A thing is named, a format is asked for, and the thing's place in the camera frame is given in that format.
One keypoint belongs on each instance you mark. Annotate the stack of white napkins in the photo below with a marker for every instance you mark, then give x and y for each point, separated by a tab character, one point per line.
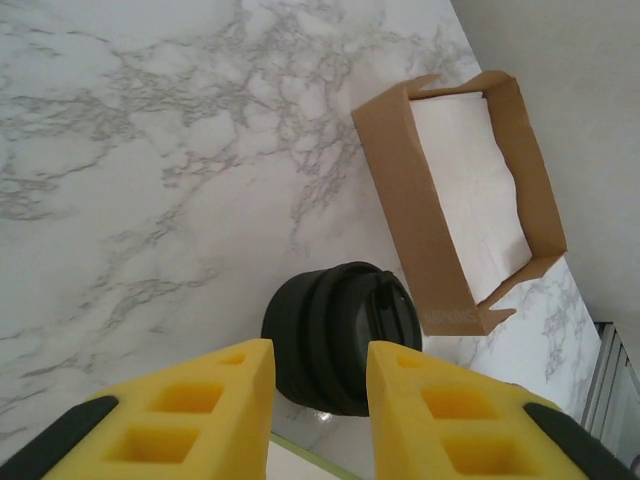
470	190

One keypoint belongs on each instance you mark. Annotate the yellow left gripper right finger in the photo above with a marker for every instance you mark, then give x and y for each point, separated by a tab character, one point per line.
465	430

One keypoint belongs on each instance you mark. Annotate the aluminium side rail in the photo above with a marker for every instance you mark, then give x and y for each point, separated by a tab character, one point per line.
615	380

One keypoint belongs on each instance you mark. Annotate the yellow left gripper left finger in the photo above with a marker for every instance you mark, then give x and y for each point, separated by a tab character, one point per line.
165	425

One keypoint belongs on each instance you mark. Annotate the brown cardboard napkin box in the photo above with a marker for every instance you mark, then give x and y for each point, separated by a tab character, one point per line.
400	200

